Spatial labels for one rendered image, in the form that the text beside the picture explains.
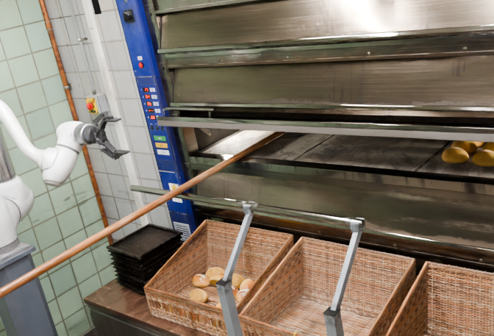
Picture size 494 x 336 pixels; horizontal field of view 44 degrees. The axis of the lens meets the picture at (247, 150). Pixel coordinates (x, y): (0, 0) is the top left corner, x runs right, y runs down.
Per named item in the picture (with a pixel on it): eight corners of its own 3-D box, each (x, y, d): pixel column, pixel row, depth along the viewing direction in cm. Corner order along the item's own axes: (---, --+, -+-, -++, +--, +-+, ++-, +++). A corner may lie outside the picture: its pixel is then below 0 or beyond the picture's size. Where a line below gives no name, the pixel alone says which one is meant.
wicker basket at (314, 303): (311, 288, 284) (301, 234, 275) (426, 317, 246) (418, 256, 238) (242, 348, 250) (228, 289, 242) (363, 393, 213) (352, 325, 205)
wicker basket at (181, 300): (216, 265, 322) (205, 217, 314) (305, 286, 286) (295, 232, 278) (148, 315, 288) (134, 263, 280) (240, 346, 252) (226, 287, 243)
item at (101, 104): (99, 109, 344) (94, 93, 341) (109, 110, 338) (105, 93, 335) (88, 114, 339) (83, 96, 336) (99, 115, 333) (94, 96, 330)
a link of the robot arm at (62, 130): (97, 128, 266) (85, 156, 262) (76, 127, 276) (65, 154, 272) (78, 117, 258) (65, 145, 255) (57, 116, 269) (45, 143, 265)
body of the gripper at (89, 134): (95, 121, 258) (109, 122, 252) (101, 140, 261) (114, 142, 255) (80, 127, 253) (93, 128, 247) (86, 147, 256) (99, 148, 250)
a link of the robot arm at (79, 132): (94, 140, 265) (102, 140, 261) (77, 148, 259) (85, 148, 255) (88, 120, 262) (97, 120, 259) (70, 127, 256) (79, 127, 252)
